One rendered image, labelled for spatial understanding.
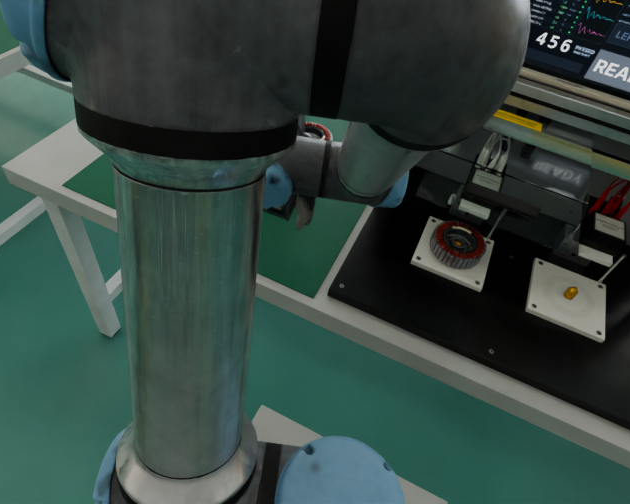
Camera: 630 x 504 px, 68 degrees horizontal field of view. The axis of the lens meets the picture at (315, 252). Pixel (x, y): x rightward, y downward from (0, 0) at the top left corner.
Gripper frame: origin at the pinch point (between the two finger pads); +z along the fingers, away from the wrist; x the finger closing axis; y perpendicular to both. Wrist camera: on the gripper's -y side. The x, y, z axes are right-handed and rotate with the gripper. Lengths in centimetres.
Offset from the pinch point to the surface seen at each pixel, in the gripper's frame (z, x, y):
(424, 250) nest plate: 6.7, 28.7, -6.7
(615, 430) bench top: 5, 69, 16
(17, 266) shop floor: 83, -105, 14
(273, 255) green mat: 7.0, 0.1, 7.0
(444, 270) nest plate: 5.9, 33.7, -3.3
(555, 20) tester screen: -32, 34, -32
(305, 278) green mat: 6.4, 8.3, 9.5
